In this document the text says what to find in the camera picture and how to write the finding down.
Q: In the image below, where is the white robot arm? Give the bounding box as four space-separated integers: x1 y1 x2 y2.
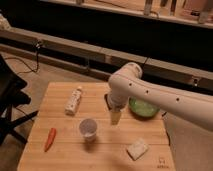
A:
105 62 213 131

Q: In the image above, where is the green ceramic bowl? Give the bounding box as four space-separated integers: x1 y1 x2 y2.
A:
129 98 159 118

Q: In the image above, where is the black rectangular block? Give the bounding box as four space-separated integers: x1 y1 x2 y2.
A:
104 94 111 110

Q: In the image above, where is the white sponge block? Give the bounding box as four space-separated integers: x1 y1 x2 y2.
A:
126 138 149 161

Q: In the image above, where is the white bottle with label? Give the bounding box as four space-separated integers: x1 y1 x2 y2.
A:
65 86 82 115

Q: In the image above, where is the orange carrot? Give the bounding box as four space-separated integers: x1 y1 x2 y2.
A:
44 128 57 152

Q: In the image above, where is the black office chair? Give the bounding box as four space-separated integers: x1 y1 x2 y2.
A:
0 54 38 145

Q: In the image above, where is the black floor cable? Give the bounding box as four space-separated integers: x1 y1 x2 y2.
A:
4 39 44 75

